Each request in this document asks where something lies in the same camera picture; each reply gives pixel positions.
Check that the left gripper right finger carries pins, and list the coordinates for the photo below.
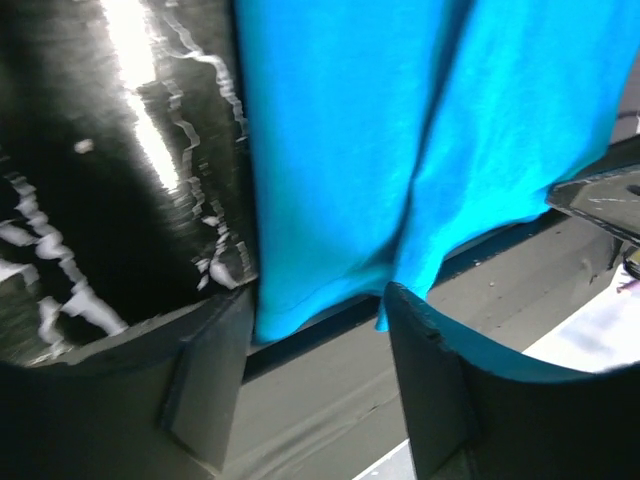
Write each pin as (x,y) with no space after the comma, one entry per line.
(476,409)

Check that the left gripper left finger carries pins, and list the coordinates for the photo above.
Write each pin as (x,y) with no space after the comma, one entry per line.
(157,403)

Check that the blue t shirt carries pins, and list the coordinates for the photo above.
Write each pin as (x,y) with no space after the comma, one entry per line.
(384,134)

